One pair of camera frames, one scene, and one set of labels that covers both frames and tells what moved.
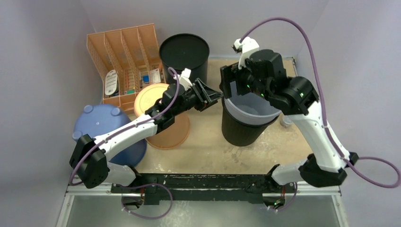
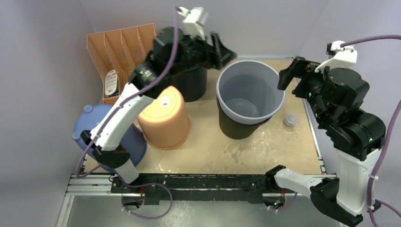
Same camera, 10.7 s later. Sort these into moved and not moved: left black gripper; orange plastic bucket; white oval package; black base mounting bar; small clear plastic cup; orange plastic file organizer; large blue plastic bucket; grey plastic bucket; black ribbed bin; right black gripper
Moved: right black gripper; left black gripper; grey plastic bucket; black ribbed bin
Not moved: black base mounting bar; large blue plastic bucket; small clear plastic cup; orange plastic bucket; white oval package; orange plastic file organizer
